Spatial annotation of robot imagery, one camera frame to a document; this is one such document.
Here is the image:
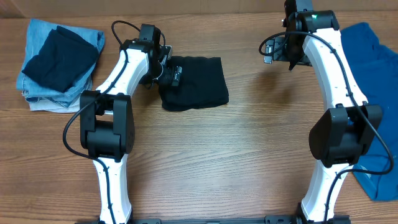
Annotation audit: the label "black t-shirt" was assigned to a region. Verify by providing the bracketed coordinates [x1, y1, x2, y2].
[159, 56, 229, 111]

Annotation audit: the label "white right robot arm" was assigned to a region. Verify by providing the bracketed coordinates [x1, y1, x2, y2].
[259, 0, 382, 223]

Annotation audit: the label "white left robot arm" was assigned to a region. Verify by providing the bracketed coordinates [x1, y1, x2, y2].
[79, 24, 182, 223]

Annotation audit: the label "blue t-shirt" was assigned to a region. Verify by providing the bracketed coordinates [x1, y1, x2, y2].
[341, 22, 397, 201]

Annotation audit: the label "folded dark navy garment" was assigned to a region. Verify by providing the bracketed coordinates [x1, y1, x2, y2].
[22, 26, 99, 92]

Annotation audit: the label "folded light blue jeans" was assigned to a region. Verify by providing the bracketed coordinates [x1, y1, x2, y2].
[16, 19, 105, 113]

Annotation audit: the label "cardboard back panel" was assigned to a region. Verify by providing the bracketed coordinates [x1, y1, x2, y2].
[0, 0, 398, 19]

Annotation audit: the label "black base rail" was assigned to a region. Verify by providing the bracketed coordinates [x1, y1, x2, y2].
[74, 214, 352, 224]

